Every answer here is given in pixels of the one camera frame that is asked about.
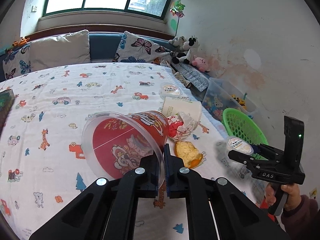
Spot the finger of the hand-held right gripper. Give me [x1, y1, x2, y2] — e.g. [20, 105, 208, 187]
[252, 143, 285, 161]
[227, 150, 263, 167]

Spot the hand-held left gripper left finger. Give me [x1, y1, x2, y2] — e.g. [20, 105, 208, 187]
[29, 154, 165, 240]

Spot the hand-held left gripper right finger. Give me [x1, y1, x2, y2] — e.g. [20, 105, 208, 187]
[164, 143, 292, 240]

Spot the white lidded pudding cup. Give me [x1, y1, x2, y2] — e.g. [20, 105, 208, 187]
[225, 135, 254, 157]
[160, 82, 183, 100]

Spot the green plastic basket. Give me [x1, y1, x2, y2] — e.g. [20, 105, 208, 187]
[222, 108, 269, 160]

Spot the red plastic cup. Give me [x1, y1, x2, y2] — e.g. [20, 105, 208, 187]
[82, 110, 169, 188]

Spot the person's right forearm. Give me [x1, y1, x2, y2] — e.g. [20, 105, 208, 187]
[280, 195, 318, 234]

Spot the person's right hand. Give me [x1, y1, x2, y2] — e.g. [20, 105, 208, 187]
[264, 183, 302, 212]

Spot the orange peel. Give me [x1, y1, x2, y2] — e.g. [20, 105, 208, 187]
[174, 141, 203, 169]

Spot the crumpled red white wrapper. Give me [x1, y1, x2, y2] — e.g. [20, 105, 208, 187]
[167, 112, 200, 142]

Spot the orange plastic object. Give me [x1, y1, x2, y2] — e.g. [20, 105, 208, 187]
[259, 200, 275, 222]

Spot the yellow toy car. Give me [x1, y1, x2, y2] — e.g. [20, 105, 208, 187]
[230, 94, 248, 110]

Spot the clear plastic storage bin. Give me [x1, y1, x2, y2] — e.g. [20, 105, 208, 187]
[202, 77, 258, 123]

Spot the white paper cup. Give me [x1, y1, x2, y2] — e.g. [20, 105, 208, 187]
[161, 97, 202, 130]

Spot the printed wrapping paper roll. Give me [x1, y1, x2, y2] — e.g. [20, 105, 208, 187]
[160, 59, 194, 89]

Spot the folded patterned cloth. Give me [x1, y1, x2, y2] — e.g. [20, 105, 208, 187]
[171, 62, 210, 92]

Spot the pink plush toy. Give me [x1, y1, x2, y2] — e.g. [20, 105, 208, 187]
[191, 56, 211, 73]

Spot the black and white cow plush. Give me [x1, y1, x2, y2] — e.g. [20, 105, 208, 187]
[172, 35, 199, 65]

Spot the butterfly print pillow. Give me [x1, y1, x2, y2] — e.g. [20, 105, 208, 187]
[113, 31, 175, 64]
[2, 42, 32, 80]

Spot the grey plush toy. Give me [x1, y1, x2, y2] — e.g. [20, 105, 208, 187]
[169, 36, 187, 53]

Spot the blue sofa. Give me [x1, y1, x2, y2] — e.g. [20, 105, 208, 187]
[0, 32, 175, 83]

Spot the beige pillow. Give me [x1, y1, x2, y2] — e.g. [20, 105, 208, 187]
[29, 29, 91, 71]

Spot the colourful pinwheel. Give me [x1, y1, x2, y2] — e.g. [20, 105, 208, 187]
[170, 0, 186, 37]

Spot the orange toy animal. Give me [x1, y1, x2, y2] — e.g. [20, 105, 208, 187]
[12, 37, 30, 47]

